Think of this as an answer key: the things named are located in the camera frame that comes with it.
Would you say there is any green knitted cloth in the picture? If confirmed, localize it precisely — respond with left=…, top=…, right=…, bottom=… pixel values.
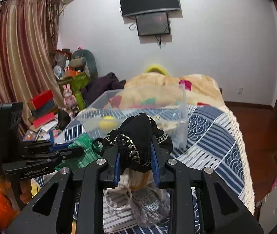
left=55, top=133, right=103, bottom=172

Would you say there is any red flat box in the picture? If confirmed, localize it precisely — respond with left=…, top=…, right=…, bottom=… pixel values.
left=27, top=90, right=53, bottom=110

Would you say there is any pink bunny doll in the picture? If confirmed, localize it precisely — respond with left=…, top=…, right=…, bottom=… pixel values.
left=63, top=83, right=78, bottom=115

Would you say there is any clear plastic storage box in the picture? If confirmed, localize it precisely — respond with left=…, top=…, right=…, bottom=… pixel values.
left=76, top=83, right=189, bottom=151

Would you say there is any white drawstring pouch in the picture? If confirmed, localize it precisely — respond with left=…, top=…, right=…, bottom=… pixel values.
left=103, top=168, right=153, bottom=211

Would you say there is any yellow green pillow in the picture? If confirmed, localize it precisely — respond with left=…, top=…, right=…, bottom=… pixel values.
left=145, top=63, right=170, bottom=75

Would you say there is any grey glitter bag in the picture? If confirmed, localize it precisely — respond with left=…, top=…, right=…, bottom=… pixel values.
left=130, top=182, right=170, bottom=227

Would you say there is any grey green plush toy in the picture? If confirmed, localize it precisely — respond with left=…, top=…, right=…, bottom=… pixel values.
left=69, top=49, right=98, bottom=80

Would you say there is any beige plush blanket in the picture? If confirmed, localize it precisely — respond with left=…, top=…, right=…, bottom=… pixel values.
left=104, top=72, right=225, bottom=109

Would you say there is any blue white patterned bedspread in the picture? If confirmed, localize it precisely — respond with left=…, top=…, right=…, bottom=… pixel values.
left=30, top=103, right=256, bottom=234

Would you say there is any small wall monitor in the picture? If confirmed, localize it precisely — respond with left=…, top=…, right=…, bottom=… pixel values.
left=136, top=12, right=171, bottom=36

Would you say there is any yellow sponge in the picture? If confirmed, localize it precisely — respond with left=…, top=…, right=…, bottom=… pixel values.
left=99, top=116, right=118, bottom=133

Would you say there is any dark purple clothing pile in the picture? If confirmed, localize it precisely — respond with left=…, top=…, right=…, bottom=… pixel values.
left=81, top=72, right=126, bottom=107

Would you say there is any striped pink brown curtain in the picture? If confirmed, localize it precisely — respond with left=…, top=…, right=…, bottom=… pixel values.
left=0, top=0, right=64, bottom=136

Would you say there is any black patterned cloth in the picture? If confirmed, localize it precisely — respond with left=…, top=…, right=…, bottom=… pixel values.
left=92, top=113, right=173, bottom=173

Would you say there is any green cardboard box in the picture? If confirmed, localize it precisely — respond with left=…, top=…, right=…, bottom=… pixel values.
left=58, top=72, right=91, bottom=110

